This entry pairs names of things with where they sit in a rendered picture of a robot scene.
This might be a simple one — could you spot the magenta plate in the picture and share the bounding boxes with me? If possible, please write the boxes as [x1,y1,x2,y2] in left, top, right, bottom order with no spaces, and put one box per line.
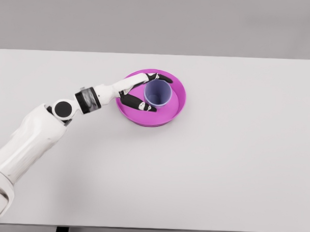
[115,67,188,129]

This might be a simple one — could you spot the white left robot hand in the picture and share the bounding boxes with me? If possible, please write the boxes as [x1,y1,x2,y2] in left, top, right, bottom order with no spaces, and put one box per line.
[114,71,174,113]

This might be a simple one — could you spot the purple cup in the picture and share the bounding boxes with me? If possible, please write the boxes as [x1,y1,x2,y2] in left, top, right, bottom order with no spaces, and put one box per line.
[143,79,174,108]

